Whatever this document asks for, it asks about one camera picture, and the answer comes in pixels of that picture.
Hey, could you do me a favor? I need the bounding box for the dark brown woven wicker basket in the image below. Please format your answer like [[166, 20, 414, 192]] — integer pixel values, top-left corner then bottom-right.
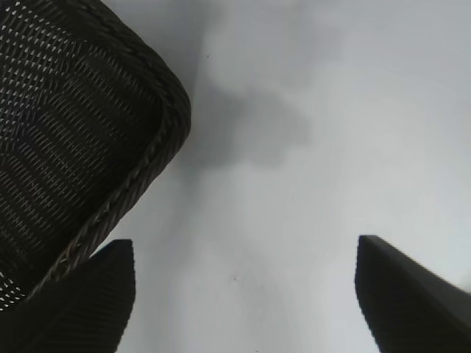
[[0, 0, 193, 314]]

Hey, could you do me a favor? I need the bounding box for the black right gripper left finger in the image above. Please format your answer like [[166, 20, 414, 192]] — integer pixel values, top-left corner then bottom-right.
[[0, 238, 138, 353]]

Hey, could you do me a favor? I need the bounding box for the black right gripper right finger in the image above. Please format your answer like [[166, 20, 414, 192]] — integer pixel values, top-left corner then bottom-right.
[[354, 235, 471, 353]]

